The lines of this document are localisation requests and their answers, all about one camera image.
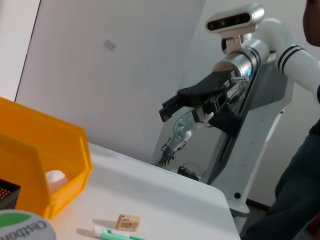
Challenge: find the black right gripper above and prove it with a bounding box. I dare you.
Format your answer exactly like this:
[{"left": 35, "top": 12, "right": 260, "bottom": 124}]
[{"left": 158, "top": 69, "right": 238, "bottom": 123}]

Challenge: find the white paper ball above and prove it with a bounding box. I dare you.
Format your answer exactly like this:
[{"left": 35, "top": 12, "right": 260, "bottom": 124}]
[{"left": 44, "top": 169, "right": 69, "bottom": 195}]

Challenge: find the clear green-label water bottle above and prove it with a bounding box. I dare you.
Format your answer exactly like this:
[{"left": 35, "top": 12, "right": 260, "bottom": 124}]
[{"left": 0, "top": 209, "right": 56, "bottom": 240}]

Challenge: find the beige eraser block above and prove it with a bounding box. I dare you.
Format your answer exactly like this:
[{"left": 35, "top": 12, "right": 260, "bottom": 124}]
[{"left": 116, "top": 213, "right": 140, "bottom": 231}]

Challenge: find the black mesh pen holder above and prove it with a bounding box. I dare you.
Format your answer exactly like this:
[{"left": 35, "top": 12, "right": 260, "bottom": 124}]
[{"left": 0, "top": 178, "right": 22, "bottom": 211}]

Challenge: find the dark robotic dexterous hand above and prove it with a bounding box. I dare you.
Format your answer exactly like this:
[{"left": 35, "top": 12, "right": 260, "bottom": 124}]
[{"left": 156, "top": 149, "right": 177, "bottom": 168}]

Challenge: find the yellow plastic bin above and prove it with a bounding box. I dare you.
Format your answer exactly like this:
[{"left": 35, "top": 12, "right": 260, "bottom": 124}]
[{"left": 0, "top": 96, "right": 94, "bottom": 220}]

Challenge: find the person in dark clothes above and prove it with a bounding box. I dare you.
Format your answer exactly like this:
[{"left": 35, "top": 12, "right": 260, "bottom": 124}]
[{"left": 246, "top": 0, "right": 320, "bottom": 240}]

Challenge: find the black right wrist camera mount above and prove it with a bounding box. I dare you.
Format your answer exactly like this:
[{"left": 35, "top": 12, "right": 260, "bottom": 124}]
[{"left": 201, "top": 82, "right": 245, "bottom": 119}]

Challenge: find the right arm cable with connector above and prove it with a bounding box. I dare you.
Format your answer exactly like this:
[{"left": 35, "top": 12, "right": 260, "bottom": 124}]
[{"left": 230, "top": 75, "right": 251, "bottom": 84}]

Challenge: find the small black device with cable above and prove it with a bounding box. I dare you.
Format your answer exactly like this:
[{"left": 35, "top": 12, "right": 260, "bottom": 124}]
[{"left": 177, "top": 162, "right": 201, "bottom": 182}]

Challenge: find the silver robot head camera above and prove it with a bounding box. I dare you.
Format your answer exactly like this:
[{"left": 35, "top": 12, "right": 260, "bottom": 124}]
[{"left": 205, "top": 2, "right": 265, "bottom": 55}]

